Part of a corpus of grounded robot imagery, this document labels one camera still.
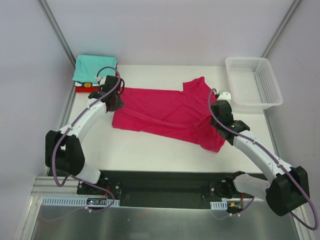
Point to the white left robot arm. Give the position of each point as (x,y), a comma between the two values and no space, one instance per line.
(63,148)

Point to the white plastic basket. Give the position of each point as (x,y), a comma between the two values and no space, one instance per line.
(252,84)

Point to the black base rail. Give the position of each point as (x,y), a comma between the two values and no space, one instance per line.
(151,189)

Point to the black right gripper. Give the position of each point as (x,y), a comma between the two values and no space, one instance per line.
(216,122)

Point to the crimson pink t shirt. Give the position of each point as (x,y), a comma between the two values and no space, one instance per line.
(182,115)

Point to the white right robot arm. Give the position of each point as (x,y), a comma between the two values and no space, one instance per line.
(285,187)

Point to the folded teal t shirt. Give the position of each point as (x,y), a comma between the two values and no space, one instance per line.
(87,67)

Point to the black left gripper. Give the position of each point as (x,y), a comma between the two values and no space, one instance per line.
(116,103)

